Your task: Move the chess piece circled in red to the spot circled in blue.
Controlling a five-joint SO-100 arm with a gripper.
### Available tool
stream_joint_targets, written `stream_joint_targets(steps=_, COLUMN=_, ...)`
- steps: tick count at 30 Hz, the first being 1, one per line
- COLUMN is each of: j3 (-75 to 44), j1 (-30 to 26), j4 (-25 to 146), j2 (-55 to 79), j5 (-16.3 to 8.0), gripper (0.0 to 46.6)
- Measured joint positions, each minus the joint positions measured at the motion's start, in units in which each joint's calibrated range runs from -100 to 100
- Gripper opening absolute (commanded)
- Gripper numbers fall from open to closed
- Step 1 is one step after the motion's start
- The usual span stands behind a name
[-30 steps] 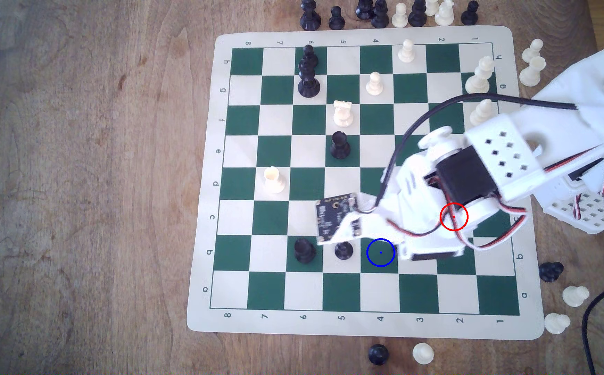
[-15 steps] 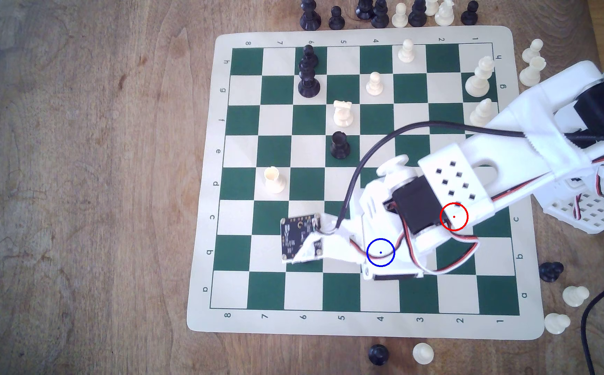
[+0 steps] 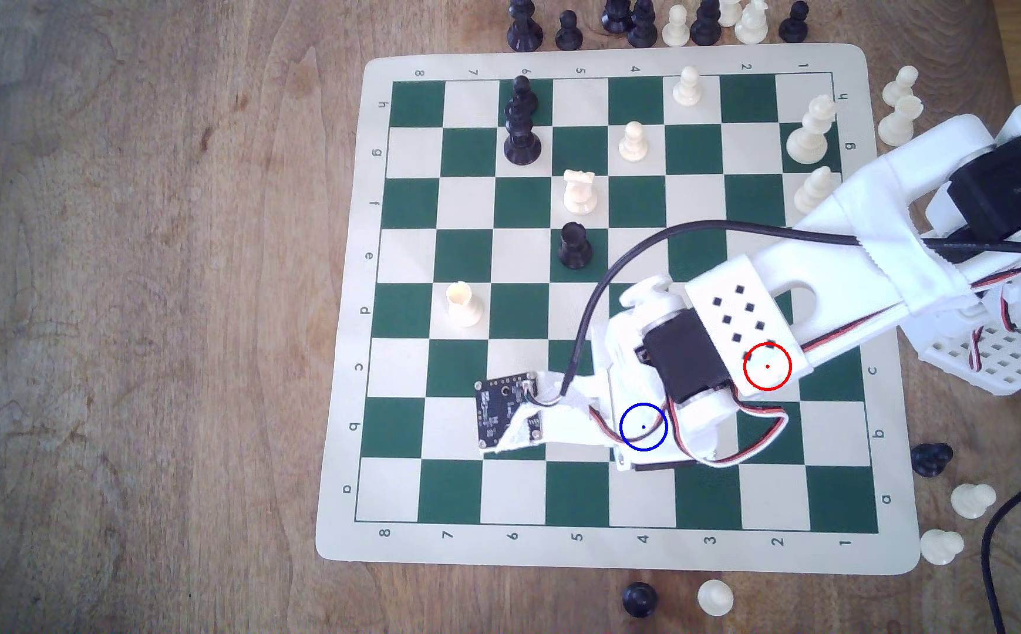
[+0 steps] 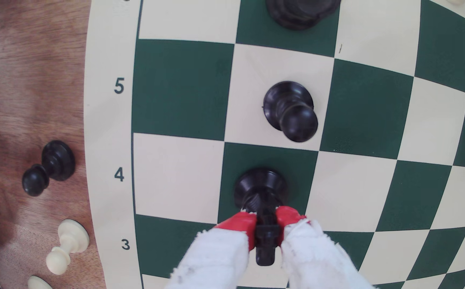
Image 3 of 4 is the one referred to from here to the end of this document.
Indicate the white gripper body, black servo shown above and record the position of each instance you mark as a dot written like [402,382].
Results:
[660,467]

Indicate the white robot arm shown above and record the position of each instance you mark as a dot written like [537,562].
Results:
[854,273]

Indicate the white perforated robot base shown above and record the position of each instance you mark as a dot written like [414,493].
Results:
[959,352]

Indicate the white chess pawn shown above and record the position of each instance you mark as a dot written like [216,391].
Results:
[899,86]
[687,86]
[715,597]
[633,141]
[973,500]
[942,546]
[676,26]

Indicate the green and cream chess mat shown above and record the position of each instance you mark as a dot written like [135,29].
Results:
[475,511]

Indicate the tall black chess piece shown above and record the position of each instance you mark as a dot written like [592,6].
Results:
[522,141]
[642,25]
[523,26]

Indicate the white chess bishop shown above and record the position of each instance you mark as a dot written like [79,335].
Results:
[812,192]

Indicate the black chess pawn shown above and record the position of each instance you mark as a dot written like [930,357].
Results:
[522,90]
[794,22]
[640,599]
[568,31]

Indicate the tall white chess piece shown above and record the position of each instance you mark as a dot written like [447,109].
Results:
[810,132]

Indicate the white chess knight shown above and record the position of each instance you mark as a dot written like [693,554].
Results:
[751,22]

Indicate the white rook on board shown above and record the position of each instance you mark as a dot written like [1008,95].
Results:
[579,192]

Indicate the white pawn left side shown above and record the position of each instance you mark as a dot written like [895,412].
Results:
[462,304]

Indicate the white cloth wrap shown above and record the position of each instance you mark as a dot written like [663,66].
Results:
[898,260]

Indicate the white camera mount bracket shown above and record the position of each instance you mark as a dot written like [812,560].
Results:
[563,427]

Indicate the black camera circuit board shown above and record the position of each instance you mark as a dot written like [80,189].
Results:
[501,409]

